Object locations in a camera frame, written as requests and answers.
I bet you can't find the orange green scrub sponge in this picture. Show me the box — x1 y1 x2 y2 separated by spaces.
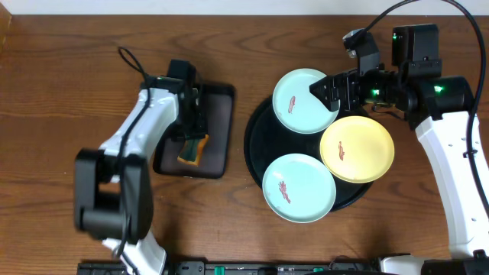
177 134 209 167

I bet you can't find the light green plate top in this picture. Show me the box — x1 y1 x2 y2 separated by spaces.
272 68 338 134

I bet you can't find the light green plate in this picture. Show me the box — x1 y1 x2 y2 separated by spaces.
272 68 338 134
262 154 336 223

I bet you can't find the yellow plate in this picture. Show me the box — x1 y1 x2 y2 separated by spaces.
319 116 395 184

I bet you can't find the light green plate bottom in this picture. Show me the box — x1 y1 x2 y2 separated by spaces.
262 154 336 223

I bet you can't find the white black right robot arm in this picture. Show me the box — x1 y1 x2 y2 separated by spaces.
309 24 488 274

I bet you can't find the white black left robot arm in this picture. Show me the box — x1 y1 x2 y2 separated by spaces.
74 76 206 274

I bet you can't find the black rectangular tray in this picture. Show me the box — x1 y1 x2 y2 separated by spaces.
153 82 235 179

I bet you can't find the black round tray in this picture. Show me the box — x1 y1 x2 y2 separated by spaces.
244 96 374 212

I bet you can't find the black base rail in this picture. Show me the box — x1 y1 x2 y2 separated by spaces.
76 261 381 275

